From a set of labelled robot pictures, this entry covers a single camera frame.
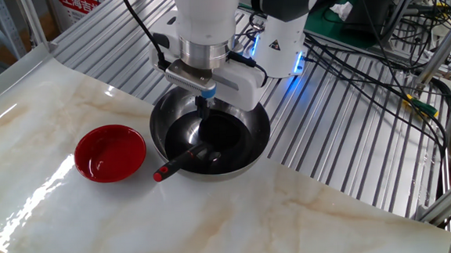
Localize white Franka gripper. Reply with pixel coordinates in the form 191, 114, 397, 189
146, 4, 269, 125

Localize black ladle with red end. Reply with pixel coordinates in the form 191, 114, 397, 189
150, 140, 224, 183

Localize stainless steel bowl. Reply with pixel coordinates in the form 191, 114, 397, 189
146, 80, 275, 186

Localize red plastic bowl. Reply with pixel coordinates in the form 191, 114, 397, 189
72, 122, 150, 186

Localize marble pattern table mat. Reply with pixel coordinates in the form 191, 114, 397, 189
0, 20, 451, 253

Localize green mat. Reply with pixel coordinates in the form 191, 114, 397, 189
301, 0, 404, 54

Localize red and white sign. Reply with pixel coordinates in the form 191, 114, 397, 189
56, 0, 103, 18

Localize crumpled white paper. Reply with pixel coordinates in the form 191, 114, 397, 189
328, 0, 355, 23

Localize black box device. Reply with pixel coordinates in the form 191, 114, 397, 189
338, 0, 399, 40

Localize grey perforated shelf upright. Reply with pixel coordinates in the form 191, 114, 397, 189
0, 0, 29, 62

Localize green yellow screwdriver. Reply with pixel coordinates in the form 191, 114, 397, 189
401, 92, 441, 121

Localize silver wrist camera blue cap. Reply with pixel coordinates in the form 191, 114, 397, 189
164, 57, 219, 103

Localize black camera cable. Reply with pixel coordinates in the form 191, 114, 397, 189
120, 0, 171, 74

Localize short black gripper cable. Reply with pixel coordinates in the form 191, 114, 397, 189
226, 49, 269, 89

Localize tangled black cables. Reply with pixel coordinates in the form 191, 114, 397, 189
301, 0, 451, 165

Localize aluminium frame beam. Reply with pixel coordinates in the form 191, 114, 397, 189
413, 173, 451, 228
410, 20, 451, 89

